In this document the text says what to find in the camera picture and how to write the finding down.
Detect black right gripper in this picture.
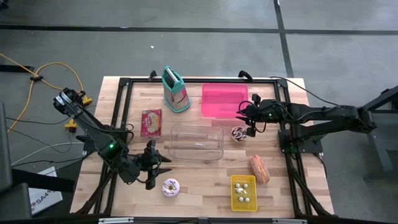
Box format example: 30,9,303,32
235,93,274,138

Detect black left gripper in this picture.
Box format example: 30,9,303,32
136,139,173,190

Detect pink frosted toy donut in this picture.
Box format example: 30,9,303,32
161,178,181,198

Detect red snack packet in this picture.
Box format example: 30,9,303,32
141,108,162,138

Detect chocolate frosted toy donut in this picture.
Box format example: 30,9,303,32
230,126,248,143

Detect pink plastic bin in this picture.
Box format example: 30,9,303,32
201,83,249,119

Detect clear plastic bin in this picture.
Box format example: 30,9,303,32
169,123,224,161

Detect seeded toy bread loaf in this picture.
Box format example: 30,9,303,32
248,154,271,185

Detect teal and metal box grater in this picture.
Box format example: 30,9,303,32
161,65,192,113

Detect yellow plastic basket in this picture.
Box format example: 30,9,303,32
230,174,259,212

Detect white printed box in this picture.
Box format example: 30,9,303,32
28,166,63,216

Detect black metal stand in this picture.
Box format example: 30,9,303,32
341,84,398,181

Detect dark grey furniture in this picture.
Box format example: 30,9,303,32
0,102,75,224

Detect black floor bar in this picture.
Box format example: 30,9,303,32
0,64,35,73

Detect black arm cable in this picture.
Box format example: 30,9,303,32
269,76,340,106

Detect silver metal bracket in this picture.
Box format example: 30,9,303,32
272,218,308,224
98,217,134,224

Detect yellow extension cable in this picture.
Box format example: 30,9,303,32
0,52,93,133

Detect white floor cable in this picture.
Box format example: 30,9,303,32
11,141,85,166

